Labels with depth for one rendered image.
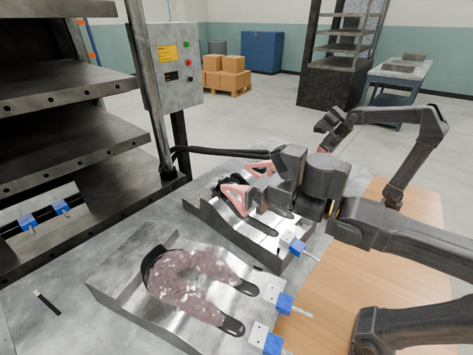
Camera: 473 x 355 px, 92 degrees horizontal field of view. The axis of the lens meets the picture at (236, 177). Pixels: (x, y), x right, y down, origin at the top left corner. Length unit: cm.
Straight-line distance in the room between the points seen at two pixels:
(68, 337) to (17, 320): 17
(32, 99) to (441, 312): 117
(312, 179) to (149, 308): 53
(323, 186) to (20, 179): 98
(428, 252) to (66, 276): 96
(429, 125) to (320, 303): 65
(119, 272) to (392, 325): 66
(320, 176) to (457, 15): 672
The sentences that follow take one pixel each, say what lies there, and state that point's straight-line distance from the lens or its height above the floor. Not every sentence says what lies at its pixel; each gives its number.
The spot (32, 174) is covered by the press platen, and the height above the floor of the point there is 104.
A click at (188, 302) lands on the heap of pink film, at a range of 66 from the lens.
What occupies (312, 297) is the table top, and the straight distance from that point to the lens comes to 82.
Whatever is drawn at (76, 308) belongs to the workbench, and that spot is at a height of 80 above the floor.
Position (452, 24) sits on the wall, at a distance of 704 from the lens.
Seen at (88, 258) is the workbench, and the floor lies 80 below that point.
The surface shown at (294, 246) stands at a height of 90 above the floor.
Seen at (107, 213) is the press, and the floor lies 79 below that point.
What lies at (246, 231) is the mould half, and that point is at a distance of 82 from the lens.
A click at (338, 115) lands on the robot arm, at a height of 116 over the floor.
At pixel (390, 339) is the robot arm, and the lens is 64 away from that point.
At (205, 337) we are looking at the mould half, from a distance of 67.
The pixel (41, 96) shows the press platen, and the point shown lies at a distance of 102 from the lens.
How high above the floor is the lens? 150
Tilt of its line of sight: 35 degrees down
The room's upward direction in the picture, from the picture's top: straight up
